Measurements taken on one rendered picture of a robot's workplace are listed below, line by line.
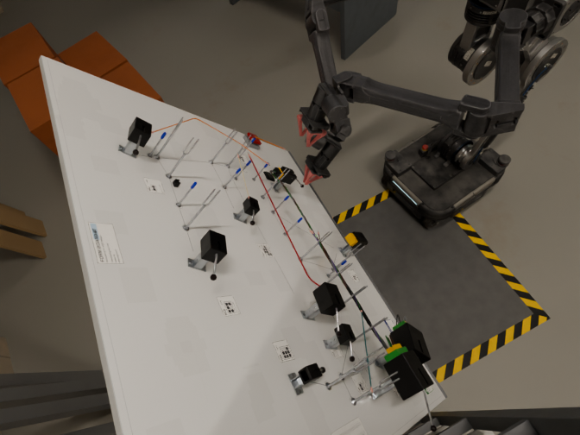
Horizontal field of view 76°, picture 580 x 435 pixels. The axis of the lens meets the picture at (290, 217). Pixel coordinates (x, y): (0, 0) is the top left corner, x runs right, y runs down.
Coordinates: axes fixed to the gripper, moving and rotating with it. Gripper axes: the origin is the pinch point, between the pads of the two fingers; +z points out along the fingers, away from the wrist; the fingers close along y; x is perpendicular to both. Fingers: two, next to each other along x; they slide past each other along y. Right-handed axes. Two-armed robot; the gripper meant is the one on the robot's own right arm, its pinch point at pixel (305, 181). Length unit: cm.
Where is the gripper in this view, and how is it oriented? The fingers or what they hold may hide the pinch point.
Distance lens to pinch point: 145.7
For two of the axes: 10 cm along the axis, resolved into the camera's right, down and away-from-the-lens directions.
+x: 7.6, 0.5, 6.5
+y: 4.0, 7.5, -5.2
